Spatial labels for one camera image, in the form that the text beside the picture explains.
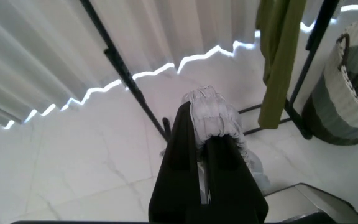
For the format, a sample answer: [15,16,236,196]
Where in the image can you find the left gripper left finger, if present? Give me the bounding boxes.
[148,101,204,222]

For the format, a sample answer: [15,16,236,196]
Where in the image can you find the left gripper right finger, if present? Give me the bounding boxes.
[203,135,269,222]

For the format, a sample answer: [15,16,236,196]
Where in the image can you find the pale grey shorts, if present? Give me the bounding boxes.
[160,85,273,195]

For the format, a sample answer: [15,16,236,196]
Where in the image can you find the green printed garment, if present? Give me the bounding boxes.
[255,0,307,130]

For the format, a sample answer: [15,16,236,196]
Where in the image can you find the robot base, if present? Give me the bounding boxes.
[264,182,358,224]

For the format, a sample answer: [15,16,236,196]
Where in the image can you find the black clothes rack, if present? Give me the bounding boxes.
[79,0,341,143]

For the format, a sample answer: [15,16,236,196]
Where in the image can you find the white laundry basket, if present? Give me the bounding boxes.
[301,14,358,146]

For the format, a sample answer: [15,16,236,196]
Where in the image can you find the white curtain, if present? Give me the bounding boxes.
[0,0,358,136]

